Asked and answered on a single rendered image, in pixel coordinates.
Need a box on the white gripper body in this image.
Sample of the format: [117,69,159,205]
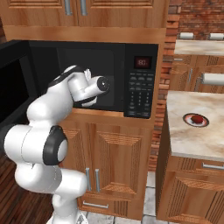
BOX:
[81,97,99,109]

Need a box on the black microwave oven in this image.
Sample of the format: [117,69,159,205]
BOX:
[28,39,160,120]

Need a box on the wooden base cupboard door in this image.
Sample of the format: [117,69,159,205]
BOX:
[92,122,154,202]
[58,122,94,193]

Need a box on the black microwave door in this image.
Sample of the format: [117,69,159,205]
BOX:
[0,39,39,130]

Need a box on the dark rimmed white bowl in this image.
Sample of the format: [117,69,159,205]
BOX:
[182,112,210,129]

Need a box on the wooden island cupboard door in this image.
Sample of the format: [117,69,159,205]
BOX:
[157,171,224,224]

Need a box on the wooden cupboard run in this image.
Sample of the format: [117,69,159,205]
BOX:
[170,38,224,95]

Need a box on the red round fruit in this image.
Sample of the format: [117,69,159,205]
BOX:
[190,114,205,124]

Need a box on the wooden island drawer front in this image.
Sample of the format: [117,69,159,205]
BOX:
[168,155,224,177]

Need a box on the large white cylinder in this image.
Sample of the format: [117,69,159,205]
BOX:
[201,73,224,87]

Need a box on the silver base cupboard handle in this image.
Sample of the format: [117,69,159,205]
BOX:
[85,167,92,193]
[94,168,102,193]

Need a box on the silver wall cupboard handle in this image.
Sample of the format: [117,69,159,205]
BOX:
[80,0,88,17]
[64,0,73,17]

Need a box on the wooden wall cupboard door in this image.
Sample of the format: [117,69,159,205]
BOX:
[0,0,79,28]
[77,0,171,29]

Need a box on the silver island drawer handle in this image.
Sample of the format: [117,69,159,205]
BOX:
[201,162,224,171]

